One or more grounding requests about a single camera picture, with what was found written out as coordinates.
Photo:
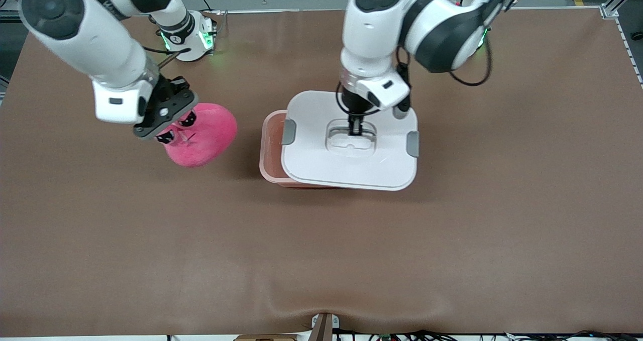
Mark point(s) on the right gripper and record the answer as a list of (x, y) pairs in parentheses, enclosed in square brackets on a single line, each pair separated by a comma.
[(179, 87)]

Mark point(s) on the aluminium table edge rail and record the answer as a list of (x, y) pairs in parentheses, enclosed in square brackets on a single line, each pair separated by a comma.
[(251, 11)]

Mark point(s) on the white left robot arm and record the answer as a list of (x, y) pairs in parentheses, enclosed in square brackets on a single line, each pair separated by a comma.
[(371, 29)]

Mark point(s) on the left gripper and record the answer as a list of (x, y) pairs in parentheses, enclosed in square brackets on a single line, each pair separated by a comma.
[(353, 104)]

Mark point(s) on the pink plush toy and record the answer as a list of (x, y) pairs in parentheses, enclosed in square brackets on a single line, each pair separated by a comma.
[(211, 135)]

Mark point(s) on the black caster wheel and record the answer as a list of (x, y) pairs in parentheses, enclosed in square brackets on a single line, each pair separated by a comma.
[(638, 35)]

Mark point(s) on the brown table mat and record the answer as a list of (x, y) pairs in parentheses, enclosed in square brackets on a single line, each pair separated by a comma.
[(321, 255)]

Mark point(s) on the white box lid grey clips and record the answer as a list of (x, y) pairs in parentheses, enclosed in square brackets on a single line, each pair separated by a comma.
[(321, 165)]

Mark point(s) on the brown cardboard piece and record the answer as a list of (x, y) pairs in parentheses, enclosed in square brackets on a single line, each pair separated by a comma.
[(266, 338)]

